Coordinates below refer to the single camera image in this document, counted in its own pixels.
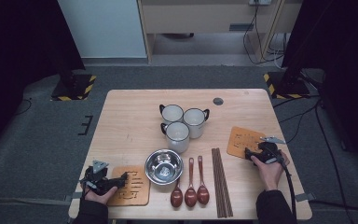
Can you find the black striped stand base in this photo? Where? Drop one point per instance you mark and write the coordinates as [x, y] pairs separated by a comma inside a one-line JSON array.
[[295, 92], [80, 85]]

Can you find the white cabinet panel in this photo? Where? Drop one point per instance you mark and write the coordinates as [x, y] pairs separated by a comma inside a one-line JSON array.
[[105, 28]]

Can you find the white enamel mug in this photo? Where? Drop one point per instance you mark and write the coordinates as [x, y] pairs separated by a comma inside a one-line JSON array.
[[171, 113], [177, 137], [194, 119]]

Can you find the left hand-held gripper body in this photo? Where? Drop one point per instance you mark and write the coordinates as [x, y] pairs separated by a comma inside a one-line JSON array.
[[98, 182]]

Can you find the black curtain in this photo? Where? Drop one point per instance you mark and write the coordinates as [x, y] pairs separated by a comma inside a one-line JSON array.
[[12, 46], [338, 46]]

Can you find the light wooden desk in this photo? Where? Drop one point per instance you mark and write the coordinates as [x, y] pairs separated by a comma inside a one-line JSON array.
[[199, 18]]

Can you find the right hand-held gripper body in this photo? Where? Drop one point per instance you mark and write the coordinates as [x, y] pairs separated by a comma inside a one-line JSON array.
[[268, 152]]

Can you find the white power strip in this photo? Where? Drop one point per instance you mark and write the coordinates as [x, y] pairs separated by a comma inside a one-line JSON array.
[[261, 2]]

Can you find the carved wooden coaster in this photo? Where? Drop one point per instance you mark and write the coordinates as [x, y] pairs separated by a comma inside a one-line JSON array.
[[136, 193], [239, 140]]

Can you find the steel bowl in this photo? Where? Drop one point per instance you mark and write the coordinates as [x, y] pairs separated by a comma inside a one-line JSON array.
[[164, 168]]

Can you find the grey round table grommet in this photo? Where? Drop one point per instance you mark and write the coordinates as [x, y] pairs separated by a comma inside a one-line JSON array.
[[218, 101]]

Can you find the person's right hand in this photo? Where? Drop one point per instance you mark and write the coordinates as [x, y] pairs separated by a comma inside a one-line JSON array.
[[272, 175]]

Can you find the person's left hand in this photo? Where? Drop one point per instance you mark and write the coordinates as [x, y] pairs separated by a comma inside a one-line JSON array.
[[101, 198]]

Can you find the grey tape strip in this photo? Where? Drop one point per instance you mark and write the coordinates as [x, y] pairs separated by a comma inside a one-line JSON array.
[[304, 197], [78, 195]]

